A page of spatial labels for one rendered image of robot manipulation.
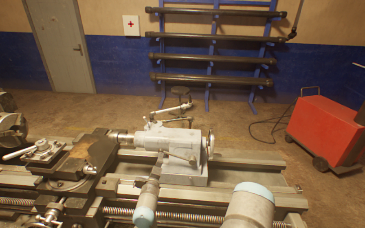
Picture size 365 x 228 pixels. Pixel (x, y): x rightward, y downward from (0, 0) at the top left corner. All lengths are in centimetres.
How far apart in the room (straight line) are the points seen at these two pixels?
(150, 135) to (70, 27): 380
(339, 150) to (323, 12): 263
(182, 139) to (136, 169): 59
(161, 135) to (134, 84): 338
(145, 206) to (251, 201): 48
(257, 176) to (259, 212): 116
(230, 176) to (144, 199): 88
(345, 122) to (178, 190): 221
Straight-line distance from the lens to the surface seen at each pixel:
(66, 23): 477
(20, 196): 190
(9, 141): 180
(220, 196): 133
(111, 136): 136
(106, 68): 464
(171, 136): 122
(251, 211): 54
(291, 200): 148
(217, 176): 160
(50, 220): 136
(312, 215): 265
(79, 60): 483
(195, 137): 121
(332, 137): 303
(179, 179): 132
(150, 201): 91
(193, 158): 120
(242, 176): 165
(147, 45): 419
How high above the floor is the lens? 190
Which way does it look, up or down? 30 degrees down
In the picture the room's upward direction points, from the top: 2 degrees clockwise
